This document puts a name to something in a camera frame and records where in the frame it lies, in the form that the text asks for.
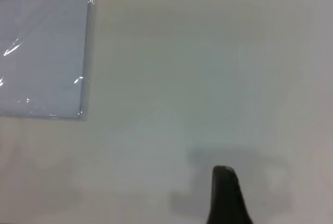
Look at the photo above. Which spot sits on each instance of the clear zip bag green zipper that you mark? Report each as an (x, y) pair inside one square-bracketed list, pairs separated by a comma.
[(44, 52)]

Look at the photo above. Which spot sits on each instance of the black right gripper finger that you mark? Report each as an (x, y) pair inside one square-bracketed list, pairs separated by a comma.
[(226, 200)]

